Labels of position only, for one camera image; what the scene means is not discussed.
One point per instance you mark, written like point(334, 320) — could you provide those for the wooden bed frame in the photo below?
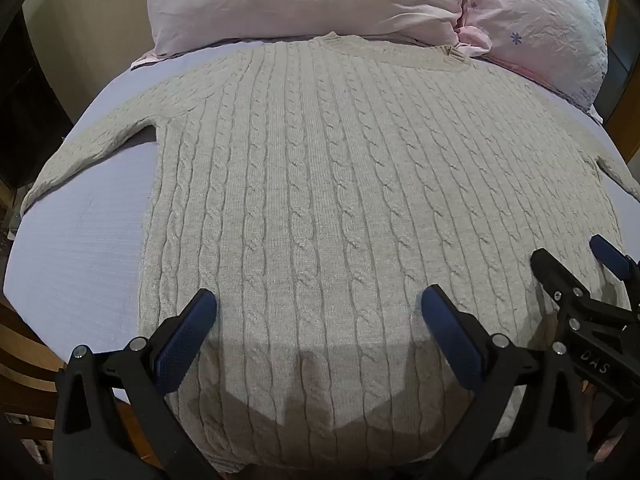
point(30, 375)

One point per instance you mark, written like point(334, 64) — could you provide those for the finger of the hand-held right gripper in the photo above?
point(554, 274)
point(611, 259)

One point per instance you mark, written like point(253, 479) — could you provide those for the pink floral pillow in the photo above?
point(310, 0)
point(540, 20)

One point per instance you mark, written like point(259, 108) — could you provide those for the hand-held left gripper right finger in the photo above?
point(450, 341)

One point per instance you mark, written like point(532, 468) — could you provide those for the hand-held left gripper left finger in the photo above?
point(184, 341)

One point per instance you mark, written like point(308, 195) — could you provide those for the lavender bed sheet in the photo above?
point(85, 245)

